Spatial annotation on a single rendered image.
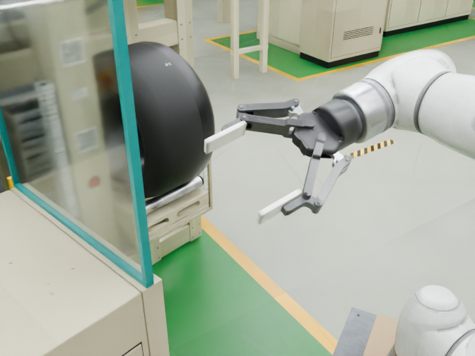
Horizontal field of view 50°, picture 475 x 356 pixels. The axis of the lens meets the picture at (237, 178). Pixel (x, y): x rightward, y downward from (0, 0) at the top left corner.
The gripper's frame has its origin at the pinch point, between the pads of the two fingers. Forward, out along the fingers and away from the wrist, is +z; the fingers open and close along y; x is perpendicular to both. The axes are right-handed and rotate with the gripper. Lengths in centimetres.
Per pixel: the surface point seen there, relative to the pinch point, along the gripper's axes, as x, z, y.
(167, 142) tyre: -77, -18, 58
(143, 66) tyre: -65, -23, 81
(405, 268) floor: -210, -134, -6
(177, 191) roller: -110, -20, 57
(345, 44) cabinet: -364, -359, 253
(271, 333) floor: -193, -41, 4
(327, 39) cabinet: -354, -337, 263
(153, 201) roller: -107, -10, 56
